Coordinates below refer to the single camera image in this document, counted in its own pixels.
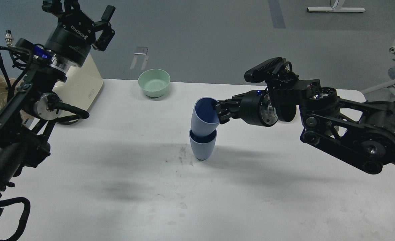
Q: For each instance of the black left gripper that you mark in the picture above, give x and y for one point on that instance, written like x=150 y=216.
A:
x=72 y=37

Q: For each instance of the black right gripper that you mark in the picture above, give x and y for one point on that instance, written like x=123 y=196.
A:
x=253 y=107

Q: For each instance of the blue cup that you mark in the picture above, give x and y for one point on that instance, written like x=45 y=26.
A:
x=202 y=146
x=204 y=118

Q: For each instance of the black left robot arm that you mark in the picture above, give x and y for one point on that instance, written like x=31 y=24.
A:
x=32 y=107

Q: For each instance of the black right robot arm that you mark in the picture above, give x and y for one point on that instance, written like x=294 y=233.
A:
x=361 y=134

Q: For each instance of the cream toaster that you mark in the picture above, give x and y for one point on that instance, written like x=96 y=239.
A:
x=80 y=90

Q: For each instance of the metal floor plate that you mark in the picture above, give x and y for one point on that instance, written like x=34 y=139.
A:
x=141 y=50

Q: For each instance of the pink bowl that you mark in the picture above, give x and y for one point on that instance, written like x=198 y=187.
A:
x=298 y=115

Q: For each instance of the green bowl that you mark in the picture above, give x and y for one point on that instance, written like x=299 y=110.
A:
x=154 y=83

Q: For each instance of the white table leg base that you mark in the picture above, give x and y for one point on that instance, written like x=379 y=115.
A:
x=337 y=6

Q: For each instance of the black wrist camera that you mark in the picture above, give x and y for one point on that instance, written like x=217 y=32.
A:
x=261 y=71

